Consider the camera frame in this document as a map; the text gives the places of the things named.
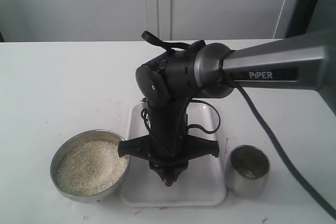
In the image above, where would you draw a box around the white rectangular tray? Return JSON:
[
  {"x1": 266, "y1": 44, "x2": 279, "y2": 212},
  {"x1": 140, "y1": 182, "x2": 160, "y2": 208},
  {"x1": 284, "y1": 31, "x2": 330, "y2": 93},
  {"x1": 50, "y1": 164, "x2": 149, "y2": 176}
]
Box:
[{"x1": 119, "y1": 102, "x2": 226, "y2": 207}]

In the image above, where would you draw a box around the steel bowl of rice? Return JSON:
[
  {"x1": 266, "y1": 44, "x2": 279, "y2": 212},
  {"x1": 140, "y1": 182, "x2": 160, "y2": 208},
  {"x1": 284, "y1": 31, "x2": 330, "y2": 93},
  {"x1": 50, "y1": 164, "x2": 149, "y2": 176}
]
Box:
[{"x1": 50, "y1": 130, "x2": 130, "y2": 204}]

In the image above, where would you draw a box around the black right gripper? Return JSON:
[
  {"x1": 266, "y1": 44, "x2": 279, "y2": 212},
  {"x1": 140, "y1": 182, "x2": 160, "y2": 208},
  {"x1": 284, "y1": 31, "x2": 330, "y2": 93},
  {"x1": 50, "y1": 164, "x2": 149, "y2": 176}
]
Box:
[{"x1": 118, "y1": 100, "x2": 219, "y2": 183}]

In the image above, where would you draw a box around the small steel cup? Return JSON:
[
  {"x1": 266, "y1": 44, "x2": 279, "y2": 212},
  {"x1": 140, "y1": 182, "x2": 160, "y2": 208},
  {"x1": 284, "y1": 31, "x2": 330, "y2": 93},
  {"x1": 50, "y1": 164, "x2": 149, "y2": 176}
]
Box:
[{"x1": 224, "y1": 145, "x2": 270, "y2": 199}]

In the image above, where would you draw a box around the white cabinet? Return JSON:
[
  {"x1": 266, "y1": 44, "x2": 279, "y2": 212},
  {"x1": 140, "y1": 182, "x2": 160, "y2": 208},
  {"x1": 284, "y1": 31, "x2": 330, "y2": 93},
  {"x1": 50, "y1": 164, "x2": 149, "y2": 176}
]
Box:
[{"x1": 1, "y1": 0, "x2": 298, "y2": 42}]

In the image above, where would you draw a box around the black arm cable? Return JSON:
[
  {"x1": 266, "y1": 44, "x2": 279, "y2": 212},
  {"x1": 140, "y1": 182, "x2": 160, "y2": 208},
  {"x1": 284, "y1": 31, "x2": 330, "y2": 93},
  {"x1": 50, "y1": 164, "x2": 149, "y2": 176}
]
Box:
[{"x1": 140, "y1": 77, "x2": 336, "y2": 209}]

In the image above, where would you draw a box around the brown wooden spoon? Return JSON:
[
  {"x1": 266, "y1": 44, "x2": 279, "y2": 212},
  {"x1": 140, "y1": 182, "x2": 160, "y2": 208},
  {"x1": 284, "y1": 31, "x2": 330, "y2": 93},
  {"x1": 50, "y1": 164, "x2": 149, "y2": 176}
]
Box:
[{"x1": 163, "y1": 169, "x2": 174, "y2": 187}]

